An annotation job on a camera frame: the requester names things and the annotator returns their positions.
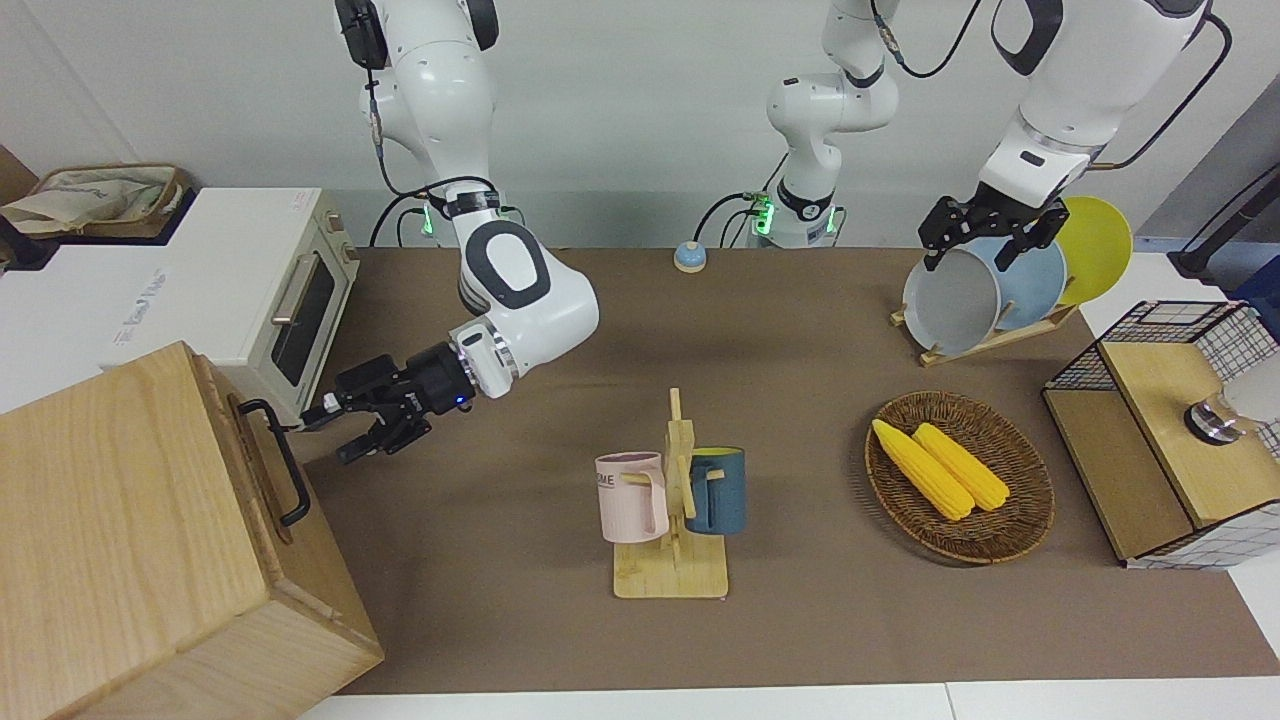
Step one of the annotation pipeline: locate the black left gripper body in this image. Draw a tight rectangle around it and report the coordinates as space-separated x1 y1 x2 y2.
920 197 1067 241

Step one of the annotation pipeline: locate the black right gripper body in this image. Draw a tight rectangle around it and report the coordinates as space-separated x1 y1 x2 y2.
336 342 473 421

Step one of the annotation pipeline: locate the wooden drawer with black handle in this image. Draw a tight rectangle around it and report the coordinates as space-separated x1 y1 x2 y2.
185 350 386 701

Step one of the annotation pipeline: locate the wooden drawer cabinet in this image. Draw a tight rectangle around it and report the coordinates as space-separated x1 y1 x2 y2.
0 341 386 720

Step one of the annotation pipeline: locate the light blue plate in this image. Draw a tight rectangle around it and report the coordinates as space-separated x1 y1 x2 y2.
975 238 1068 331

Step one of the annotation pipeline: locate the grey plate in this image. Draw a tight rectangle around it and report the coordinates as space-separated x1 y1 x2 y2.
902 248 1001 358

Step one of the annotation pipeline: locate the yellow plate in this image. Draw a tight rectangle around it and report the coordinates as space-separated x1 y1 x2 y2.
1055 196 1134 306

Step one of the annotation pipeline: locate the wooden dish rack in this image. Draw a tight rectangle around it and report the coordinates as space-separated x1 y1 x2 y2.
890 300 1081 368

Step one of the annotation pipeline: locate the brown table mat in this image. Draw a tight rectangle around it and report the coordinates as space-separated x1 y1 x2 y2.
300 245 1280 696

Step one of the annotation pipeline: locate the white toaster oven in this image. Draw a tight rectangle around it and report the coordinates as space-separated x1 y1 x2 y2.
0 187 361 426

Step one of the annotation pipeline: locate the black stand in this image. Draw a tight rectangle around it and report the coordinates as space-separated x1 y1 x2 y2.
1165 165 1280 283

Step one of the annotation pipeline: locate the yellow corn cob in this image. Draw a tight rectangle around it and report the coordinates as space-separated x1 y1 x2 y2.
871 419 976 521
912 423 1011 512

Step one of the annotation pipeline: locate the pink mug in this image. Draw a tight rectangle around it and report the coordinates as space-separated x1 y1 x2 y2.
595 452 669 544

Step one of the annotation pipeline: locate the white cylinder bottle glass base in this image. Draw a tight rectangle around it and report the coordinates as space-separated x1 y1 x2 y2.
1185 370 1280 446

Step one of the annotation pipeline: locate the round wicker basket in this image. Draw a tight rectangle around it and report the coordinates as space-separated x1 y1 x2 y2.
864 391 1056 566

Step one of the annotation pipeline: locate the wooden mug tree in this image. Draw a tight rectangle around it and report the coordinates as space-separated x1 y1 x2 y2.
612 388 731 600

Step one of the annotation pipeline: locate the dark blue mug yellow inside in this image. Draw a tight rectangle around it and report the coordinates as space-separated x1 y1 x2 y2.
685 447 747 536

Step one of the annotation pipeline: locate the beige cloth bag in tray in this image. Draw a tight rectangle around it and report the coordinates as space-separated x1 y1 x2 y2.
0 163 191 246

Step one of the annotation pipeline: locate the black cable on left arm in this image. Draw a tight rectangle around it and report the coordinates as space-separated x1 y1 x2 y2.
1088 10 1233 171

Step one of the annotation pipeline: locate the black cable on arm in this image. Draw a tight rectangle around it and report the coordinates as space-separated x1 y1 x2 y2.
366 72 501 247
1088 10 1233 171

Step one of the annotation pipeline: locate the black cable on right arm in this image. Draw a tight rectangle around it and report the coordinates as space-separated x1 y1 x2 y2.
366 72 501 247

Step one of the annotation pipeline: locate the black wire rack wooden shelf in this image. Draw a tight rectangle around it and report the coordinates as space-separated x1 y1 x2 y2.
1042 300 1280 571

